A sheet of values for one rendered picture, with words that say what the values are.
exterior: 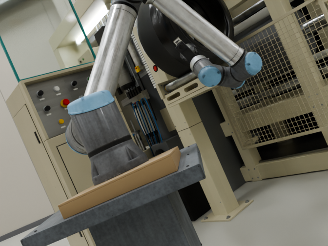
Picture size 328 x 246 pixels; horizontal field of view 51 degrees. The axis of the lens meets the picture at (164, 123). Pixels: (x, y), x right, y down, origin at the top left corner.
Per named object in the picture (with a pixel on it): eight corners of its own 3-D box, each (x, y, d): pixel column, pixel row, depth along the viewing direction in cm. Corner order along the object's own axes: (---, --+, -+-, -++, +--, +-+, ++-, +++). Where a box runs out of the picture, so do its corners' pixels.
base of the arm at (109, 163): (145, 162, 101) (131, 132, 101) (87, 189, 101) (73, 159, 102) (151, 158, 120) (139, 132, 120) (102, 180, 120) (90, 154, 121)
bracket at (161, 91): (161, 99, 212) (154, 85, 212) (202, 83, 237) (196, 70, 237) (164, 98, 210) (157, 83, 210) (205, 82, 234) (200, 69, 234)
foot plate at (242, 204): (200, 222, 231) (199, 219, 231) (225, 203, 248) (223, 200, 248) (229, 221, 210) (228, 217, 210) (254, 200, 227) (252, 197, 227)
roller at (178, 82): (163, 90, 212) (165, 84, 214) (168, 93, 214) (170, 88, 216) (200, 69, 185) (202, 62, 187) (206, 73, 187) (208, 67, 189)
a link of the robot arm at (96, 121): (92, 150, 101) (68, 96, 102) (82, 158, 116) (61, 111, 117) (136, 131, 107) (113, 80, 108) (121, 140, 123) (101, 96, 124)
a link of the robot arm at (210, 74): (218, 90, 153) (198, 86, 150) (208, 78, 163) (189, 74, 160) (226, 71, 149) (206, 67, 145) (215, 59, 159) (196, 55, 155)
